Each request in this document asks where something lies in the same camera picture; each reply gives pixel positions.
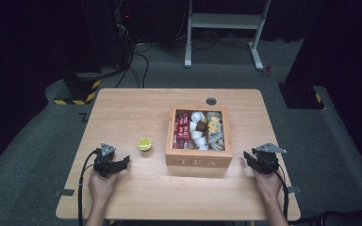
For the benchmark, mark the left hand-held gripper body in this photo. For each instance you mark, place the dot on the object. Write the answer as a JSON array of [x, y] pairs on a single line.
[[104, 160]]

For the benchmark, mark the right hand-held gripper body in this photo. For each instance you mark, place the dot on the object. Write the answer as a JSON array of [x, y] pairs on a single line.
[[266, 160]]

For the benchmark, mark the yellow lid capsule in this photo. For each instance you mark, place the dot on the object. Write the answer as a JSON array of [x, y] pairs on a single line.
[[144, 144]]

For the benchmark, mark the wooden tea box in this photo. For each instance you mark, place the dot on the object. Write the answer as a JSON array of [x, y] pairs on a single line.
[[198, 158]]

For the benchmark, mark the person's right hand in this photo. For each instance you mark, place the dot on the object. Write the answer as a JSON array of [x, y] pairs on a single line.
[[268, 185]]

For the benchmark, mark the person's left hand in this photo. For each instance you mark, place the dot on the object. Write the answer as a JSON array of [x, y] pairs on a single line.
[[100, 188]]

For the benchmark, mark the pile of clear sachets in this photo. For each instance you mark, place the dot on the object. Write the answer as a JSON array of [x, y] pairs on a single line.
[[217, 139]]

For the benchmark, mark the grey tape strip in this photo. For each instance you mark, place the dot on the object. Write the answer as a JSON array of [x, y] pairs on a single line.
[[64, 192], [292, 189]]

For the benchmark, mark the yellow sachets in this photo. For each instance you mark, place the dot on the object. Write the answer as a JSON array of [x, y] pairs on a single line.
[[213, 125]]

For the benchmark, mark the white creamer capsule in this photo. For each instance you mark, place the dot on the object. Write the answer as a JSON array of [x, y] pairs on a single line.
[[196, 116], [193, 126], [201, 142], [196, 134]]

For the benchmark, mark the brown capsule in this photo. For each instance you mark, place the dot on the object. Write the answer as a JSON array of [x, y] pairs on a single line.
[[201, 126]]

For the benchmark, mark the stack of red sachets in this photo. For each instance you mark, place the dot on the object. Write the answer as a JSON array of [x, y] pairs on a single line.
[[181, 130]]

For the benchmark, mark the grey table grommet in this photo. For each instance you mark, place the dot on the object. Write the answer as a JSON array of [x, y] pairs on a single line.
[[211, 101]]

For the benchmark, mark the black yellow striped base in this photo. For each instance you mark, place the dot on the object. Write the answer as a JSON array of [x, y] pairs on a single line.
[[85, 91]]

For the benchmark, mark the black stand base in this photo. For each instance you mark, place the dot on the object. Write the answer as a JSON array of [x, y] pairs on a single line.
[[300, 95]]

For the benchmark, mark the red floor item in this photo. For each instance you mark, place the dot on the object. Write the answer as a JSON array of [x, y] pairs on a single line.
[[267, 71]]

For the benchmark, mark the white metal stand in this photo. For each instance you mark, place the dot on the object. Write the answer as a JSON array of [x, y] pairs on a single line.
[[223, 21]]

